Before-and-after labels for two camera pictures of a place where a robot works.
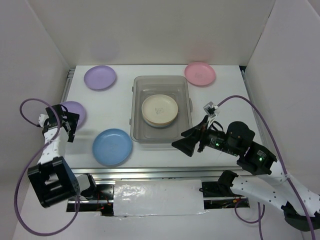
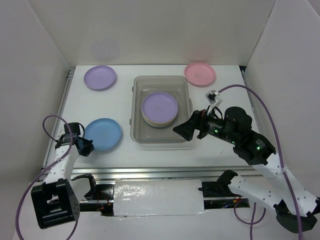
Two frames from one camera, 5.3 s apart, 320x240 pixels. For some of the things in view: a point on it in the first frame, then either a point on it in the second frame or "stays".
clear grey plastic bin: [160, 109] stays
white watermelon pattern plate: [159, 126] stays
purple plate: [99, 77] stays
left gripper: [72, 119] → [89, 148]
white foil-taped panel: [135, 198] stays
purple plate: [75, 107] → [159, 107]
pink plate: [200, 73] stays
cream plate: [159, 108] → [160, 124]
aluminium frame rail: [155, 173] stays
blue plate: [112, 146] → [105, 133]
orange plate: [158, 125] stays
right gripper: [197, 129] → [186, 129]
